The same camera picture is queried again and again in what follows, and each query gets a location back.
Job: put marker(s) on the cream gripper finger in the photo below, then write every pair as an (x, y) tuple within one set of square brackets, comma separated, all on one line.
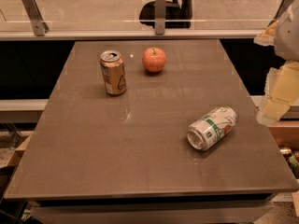
[(281, 91), (267, 37)]

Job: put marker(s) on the white green 7up can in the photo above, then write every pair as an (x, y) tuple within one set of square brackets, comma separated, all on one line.
[(211, 128)]

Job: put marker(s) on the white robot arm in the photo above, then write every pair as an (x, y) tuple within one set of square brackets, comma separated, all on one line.
[(286, 43)]

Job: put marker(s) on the gold brown soda can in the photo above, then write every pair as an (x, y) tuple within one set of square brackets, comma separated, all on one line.
[(112, 67)]

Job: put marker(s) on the box of cans at right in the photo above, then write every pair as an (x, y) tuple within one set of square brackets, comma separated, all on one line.
[(286, 134)]

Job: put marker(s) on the black office chair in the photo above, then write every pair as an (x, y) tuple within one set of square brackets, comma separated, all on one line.
[(178, 14)]

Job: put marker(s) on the red apple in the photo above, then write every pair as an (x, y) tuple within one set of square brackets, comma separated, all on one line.
[(154, 59)]

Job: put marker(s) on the glass railing panel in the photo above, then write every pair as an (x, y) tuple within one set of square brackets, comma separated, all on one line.
[(123, 15)]

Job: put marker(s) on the right metal glass bracket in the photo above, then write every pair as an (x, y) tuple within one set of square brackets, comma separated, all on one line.
[(282, 8)]

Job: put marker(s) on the metal glass bracket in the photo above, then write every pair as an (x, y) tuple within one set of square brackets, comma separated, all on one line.
[(160, 10), (39, 26), (282, 8)]

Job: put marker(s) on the middle metal glass bracket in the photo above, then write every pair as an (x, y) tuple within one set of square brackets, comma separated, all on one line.
[(160, 10)]

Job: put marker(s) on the left metal glass bracket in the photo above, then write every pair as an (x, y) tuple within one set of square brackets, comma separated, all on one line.
[(39, 26)]

